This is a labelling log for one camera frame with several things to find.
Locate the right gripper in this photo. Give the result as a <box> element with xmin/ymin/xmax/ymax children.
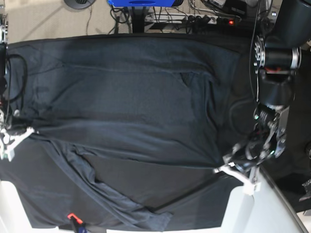
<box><xmin>0</xmin><ymin>109</ymin><xmax>34</xmax><ymax>162</ymax></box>

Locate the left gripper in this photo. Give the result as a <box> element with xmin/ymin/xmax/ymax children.
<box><xmin>213</xmin><ymin>135</ymin><xmax>270</xmax><ymax>196</ymax></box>

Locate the dark grey T-shirt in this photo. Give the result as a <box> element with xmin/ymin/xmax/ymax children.
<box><xmin>4</xmin><ymin>36</ymin><xmax>241</xmax><ymax>231</ymax></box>

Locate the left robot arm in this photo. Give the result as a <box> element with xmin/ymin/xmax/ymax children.
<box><xmin>215</xmin><ymin>0</ymin><xmax>311</xmax><ymax>196</ymax></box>

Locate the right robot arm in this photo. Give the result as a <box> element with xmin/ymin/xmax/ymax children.
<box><xmin>0</xmin><ymin>14</ymin><xmax>36</xmax><ymax>162</ymax></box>

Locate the white bin right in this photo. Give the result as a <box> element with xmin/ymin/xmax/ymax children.
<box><xmin>220</xmin><ymin>168</ymin><xmax>308</xmax><ymax>233</ymax></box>

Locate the white bin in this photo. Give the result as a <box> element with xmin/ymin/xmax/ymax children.
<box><xmin>0</xmin><ymin>181</ymin><xmax>59</xmax><ymax>233</ymax></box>
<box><xmin>220</xmin><ymin>168</ymin><xmax>308</xmax><ymax>233</ymax></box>

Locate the white bin left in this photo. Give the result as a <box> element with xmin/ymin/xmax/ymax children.
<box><xmin>0</xmin><ymin>181</ymin><xmax>59</xmax><ymax>233</ymax></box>

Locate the black red clamp front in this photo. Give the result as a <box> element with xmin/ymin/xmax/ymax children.
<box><xmin>67</xmin><ymin>213</ymin><xmax>88</xmax><ymax>233</ymax></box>

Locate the black red clamp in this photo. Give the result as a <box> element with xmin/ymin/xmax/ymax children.
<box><xmin>67</xmin><ymin>213</ymin><xmax>88</xmax><ymax>233</ymax></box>
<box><xmin>264</xmin><ymin>67</ymin><xmax>287</xmax><ymax>74</ymax></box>

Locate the black red clamp right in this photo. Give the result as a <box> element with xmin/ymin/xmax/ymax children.
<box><xmin>264</xmin><ymin>67</ymin><xmax>287</xmax><ymax>74</ymax></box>

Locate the black table cloth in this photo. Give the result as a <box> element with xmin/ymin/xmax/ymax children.
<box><xmin>0</xmin><ymin>33</ymin><xmax>311</xmax><ymax>230</ymax></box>

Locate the round grey floor base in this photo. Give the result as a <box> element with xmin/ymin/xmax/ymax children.
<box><xmin>64</xmin><ymin>0</ymin><xmax>95</xmax><ymax>10</ymax></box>

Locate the blue plastic box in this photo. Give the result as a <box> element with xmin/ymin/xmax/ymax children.
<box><xmin>107</xmin><ymin>0</ymin><xmax>183</xmax><ymax>7</ymax></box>

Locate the white power strip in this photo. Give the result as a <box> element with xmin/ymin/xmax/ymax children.
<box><xmin>145</xmin><ymin>12</ymin><xmax>218</xmax><ymax>24</ymax></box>

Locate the black table post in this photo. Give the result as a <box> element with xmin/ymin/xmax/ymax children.
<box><xmin>129</xmin><ymin>7</ymin><xmax>150</xmax><ymax>33</ymax></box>

